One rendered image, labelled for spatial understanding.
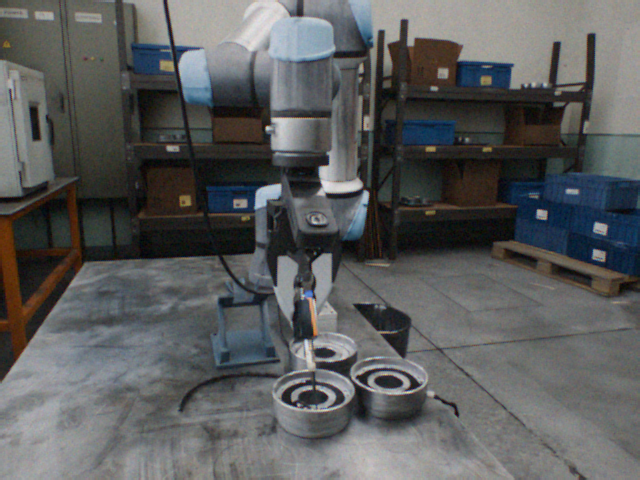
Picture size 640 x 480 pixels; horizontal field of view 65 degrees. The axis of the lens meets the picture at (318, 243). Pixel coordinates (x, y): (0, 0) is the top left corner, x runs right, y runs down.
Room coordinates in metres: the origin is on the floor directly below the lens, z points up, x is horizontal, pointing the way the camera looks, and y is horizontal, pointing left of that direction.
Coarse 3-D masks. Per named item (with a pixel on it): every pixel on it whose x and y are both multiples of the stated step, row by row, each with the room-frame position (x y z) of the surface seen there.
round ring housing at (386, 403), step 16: (352, 368) 0.64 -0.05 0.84; (368, 368) 0.67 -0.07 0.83; (400, 368) 0.67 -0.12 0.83; (416, 368) 0.65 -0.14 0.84; (384, 384) 0.65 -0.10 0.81; (400, 384) 0.64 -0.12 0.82; (368, 400) 0.59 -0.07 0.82; (384, 400) 0.58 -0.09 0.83; (400, 400) 0.58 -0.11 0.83; (416, 400) 0.59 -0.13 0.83; (384, 416) 0.58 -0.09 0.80; (400, 416) 0.58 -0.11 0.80
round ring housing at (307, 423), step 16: (288, 384) 0.62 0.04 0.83; (336, 384) 0.62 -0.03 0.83; (352, 384) 0.60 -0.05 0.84; (272, 400) 0.57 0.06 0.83; (304, 400) 0.60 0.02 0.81; (320, 400) 0.60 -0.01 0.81; (352, 400) 0.57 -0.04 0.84; (288, 416) 0.54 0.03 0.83; (304, 416) 0.53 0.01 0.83; (320, 416) 0.53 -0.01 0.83; (336, 416) 0.54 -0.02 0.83; (304, 432) 0.54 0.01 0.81; (320, 432) 0.54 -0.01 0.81; (336, 432) 0.55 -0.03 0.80
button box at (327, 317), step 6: (324, 306) 0.87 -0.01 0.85; (330, 306) 0.87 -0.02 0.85; (324, 312) 0.84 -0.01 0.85; (330, 312) 0.85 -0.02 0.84; (318, 318) 0.83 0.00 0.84; (324, 318) 0.83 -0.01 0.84; (330, 318) 0.84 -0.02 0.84; (318, 324) 0.83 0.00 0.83; (324, 324) 0.83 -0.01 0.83; (330, 324) 0.84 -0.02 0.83; (324, 330) 0.84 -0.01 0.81; (330, 330) 0.84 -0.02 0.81
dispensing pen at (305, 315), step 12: (300, 288) 0.63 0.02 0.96; (300, 300) 0.60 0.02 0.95; (300, 312) 0.59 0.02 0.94; (300, 324) 0.59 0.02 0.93; (312, 324) 0.59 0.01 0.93; (300, 336) 0.58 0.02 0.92; (312, 336) 0.58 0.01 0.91; (312, 348) 0.59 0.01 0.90; (312, 360) 0.58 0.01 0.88; (312, 372) 0.57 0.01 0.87; (312, 384) 0.57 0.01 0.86
